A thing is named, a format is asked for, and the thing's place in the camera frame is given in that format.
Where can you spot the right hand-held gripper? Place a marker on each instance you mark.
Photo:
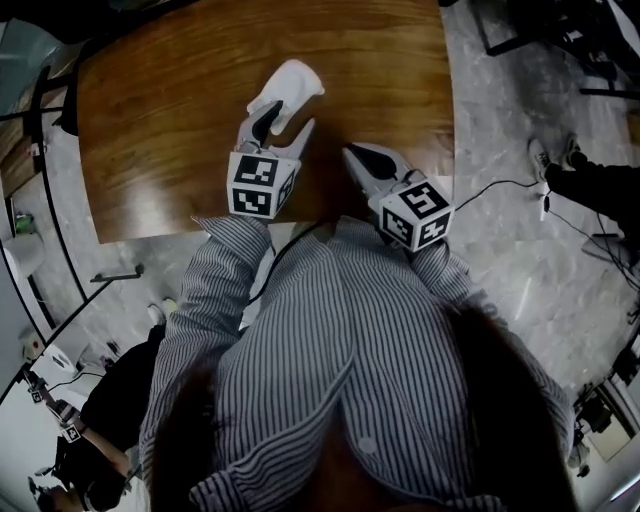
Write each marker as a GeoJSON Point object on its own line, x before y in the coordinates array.
{"type": "Point", "coordinates": [415, 215]}

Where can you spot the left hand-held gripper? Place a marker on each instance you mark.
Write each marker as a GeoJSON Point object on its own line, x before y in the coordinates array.
{"type": "Point", "coordinates": [257, 185]}

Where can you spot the white plastic object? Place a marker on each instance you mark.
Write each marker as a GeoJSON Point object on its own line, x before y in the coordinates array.
{"type": "Point", "coordinates": [292, 85]}

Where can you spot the person's right forearm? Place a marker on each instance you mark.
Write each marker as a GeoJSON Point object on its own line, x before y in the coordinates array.
{"type": "Point", "coordinates": [445, 272]}

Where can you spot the person's left forearm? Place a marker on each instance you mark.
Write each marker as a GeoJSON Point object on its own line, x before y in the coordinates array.
{"type": "Point", "coordinates": [215, 280]}

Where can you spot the person's striped shirt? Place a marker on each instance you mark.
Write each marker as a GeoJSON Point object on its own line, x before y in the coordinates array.
{"type": "Point", "coordinates": [320, 340]}

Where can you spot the black stand bar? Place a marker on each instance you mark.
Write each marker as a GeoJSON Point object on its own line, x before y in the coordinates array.
{"type": "Point", "coordinates": [117, 275]}

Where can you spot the green object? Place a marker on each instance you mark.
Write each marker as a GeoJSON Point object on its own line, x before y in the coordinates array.
{"type": "Point", "coordinates": [24, 224]}

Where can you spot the white cylinder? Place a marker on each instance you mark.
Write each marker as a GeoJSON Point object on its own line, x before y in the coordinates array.
{"type": "Point", "coordinates": [25, 255]}

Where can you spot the black metal table frame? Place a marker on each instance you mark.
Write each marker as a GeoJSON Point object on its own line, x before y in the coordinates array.
{"type": "Point", "coordinates": [575, 35]}

